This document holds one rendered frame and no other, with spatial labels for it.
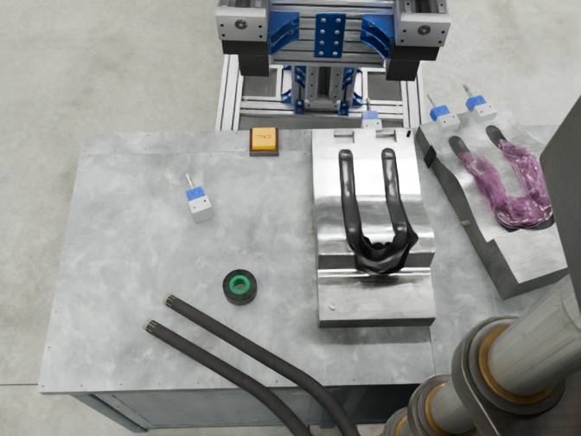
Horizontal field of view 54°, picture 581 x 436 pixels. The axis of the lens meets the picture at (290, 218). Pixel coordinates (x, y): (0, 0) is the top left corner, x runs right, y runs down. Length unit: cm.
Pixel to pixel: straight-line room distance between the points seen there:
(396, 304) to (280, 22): 87
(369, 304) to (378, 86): 138
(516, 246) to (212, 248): 72
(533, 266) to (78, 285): 105
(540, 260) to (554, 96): 168
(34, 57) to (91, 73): 31
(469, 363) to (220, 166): 109
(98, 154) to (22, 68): 152
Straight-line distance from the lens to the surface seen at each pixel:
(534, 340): 49
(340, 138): 152
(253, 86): 250
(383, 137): 154
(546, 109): 293
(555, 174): 35
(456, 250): 148
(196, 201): 144
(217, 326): 129
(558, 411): 61
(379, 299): 132
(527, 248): 141
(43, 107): 292
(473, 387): 59
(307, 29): 182
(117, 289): 144
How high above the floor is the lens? 209
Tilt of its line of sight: 62 degrees down
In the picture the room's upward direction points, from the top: straight up
